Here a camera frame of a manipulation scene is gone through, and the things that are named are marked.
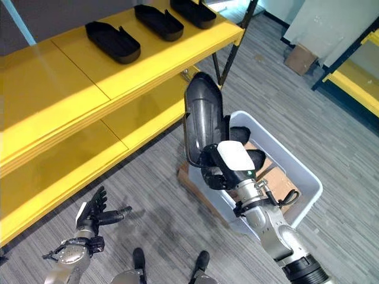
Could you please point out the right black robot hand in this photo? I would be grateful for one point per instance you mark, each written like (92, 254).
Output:
(234, 159)

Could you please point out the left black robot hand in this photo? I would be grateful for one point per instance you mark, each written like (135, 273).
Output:
(94, 208)

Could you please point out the black sole-shaped part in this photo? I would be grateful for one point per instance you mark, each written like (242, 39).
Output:
(240, 134)
(160, 21)
(204, 118)
(257, 159)
(114, 42)
(194, 12)

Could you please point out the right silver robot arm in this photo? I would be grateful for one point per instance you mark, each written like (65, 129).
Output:
(278, 230)

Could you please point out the white plastic box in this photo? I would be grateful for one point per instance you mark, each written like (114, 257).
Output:
(284, 165)

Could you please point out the yellow metal shelf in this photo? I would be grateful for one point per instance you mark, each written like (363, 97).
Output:
(89, 97)

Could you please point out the brown cardboard box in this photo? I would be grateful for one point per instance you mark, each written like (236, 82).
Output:
(300, 59)

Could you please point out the yellow and black shelf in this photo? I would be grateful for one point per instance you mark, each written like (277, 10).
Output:
(352, 74)

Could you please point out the brown cardboard sheet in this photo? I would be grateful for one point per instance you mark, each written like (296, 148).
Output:
(275, 180)

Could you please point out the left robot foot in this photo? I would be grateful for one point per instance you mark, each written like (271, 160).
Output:
(139, 261)

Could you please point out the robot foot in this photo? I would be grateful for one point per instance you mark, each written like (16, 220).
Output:
(139, 261)
(202, 261)

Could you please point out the left silver robot leg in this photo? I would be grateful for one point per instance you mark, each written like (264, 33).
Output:
(128, 277)

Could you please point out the silver robot leg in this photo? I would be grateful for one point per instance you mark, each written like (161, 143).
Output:
(128, 277)
(201, 278)

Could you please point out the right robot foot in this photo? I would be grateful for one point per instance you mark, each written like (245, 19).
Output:
(202, 261)

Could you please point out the right silver robot leg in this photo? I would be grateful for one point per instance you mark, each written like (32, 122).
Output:
(201, 278)

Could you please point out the white sheet cover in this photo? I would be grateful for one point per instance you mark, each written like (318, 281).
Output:
(325, 26)

